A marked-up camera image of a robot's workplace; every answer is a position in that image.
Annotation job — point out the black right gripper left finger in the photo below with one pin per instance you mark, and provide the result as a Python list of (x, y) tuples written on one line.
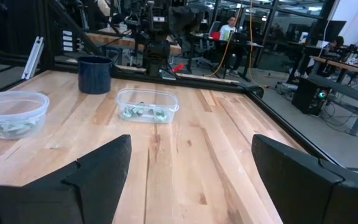
[(98, 180)]

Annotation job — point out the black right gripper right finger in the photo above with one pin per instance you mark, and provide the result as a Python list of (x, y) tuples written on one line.
[(297, 186)]

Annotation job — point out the green candy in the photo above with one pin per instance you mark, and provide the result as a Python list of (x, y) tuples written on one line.
[(126, 112)]

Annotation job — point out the white printed sweetener packet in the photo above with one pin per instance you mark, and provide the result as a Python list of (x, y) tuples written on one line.
[(5, 128)]

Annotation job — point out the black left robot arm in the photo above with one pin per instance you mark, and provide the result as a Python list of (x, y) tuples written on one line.
[(157, 59)]

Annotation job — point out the black computer tower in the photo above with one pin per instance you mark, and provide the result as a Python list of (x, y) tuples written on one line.
[(309, 96)]

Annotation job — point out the rectangular clear plastic container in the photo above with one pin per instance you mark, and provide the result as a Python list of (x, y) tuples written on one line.
[(148, 96)]

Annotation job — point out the dark blue enamel pot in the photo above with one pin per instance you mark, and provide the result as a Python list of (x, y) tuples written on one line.
[(94, 76)]

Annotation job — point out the round clear plastic container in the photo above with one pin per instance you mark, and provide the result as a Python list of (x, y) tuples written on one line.
[(14, 104)]

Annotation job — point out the wood top metal desk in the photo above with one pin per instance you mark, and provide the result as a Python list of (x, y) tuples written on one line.
[(346, 66)]

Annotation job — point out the red clamp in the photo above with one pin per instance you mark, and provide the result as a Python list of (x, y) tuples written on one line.
[(178, 67)]

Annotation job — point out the silver aluminium bar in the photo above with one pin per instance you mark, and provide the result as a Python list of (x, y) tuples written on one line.
[(33, 57)]

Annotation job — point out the wooden workbench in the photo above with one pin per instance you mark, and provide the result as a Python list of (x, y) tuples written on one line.
[(123, 40)]

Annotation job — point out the black box white labels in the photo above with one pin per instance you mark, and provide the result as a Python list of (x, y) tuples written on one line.
[(67, 40)]

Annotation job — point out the person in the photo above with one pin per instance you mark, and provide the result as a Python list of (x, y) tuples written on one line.
[(228, 31), (336, 45)]

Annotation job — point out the black office desk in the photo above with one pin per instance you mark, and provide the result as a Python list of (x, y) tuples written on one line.
[(244, 45)]

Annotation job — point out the black monitor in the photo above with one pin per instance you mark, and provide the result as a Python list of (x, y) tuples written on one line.
[(334, 31)]

